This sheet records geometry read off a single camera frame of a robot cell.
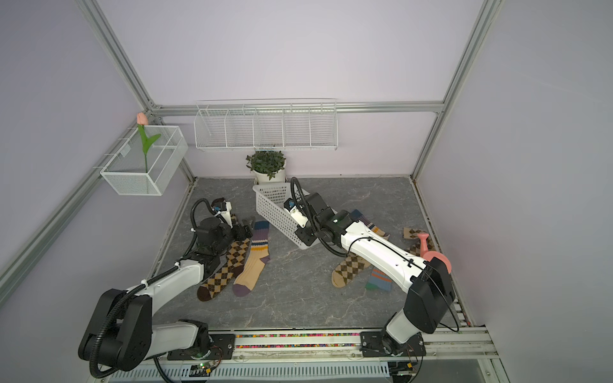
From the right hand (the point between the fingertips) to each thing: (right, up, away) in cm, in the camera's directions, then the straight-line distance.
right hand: (302, 224), depth 81 cm
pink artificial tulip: (-57, +29, +5) cm, 64 cm away
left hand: (-21, +1, +7) cm, 22 cm away
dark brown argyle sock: (-27, -14, +13) cm, 33 cm away
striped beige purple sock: (-18, -14, +13) cm, 26 cm away
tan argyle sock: (+17, -18, +8) cm, 26 cm away
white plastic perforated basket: (-12, +8, +6) cm, 16 cm away
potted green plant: (-16, +23, +22) cm, 36 cm away
